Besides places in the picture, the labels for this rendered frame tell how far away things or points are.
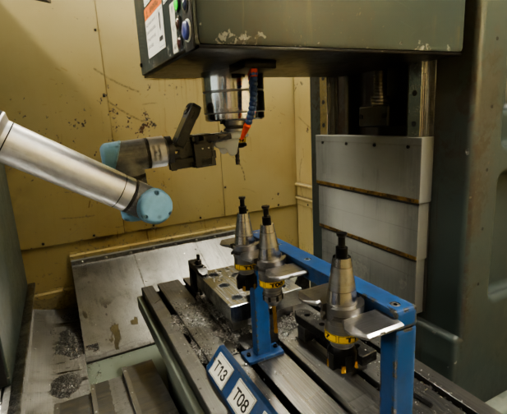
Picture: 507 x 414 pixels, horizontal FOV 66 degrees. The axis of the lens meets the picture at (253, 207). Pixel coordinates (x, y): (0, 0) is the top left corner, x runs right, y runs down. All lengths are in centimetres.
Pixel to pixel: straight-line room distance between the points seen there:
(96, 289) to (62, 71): 97
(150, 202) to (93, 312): 108
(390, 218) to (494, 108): 39
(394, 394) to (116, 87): 172
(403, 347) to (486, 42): 76
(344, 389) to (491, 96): 77
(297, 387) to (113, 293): 114
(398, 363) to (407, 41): 65
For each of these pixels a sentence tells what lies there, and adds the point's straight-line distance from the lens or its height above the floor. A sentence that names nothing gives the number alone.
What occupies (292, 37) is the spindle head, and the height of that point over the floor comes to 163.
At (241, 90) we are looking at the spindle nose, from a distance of 99.
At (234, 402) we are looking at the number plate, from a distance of 90.
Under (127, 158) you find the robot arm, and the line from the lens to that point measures 97.
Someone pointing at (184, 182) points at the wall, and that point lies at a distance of 208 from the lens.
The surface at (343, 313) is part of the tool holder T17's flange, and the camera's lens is 57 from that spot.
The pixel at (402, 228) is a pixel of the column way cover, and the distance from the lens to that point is 122.
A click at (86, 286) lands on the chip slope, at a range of 196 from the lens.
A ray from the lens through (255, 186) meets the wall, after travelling 224.
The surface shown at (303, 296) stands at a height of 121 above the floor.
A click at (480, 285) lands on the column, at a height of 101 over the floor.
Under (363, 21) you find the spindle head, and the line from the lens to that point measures 88.
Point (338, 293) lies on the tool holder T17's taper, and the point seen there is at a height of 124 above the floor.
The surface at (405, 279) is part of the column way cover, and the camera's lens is 127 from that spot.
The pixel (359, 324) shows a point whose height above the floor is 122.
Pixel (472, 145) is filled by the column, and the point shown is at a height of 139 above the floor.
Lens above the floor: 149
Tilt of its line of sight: 13 degrees down
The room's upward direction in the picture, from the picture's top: 3 degrees counter-clockwise
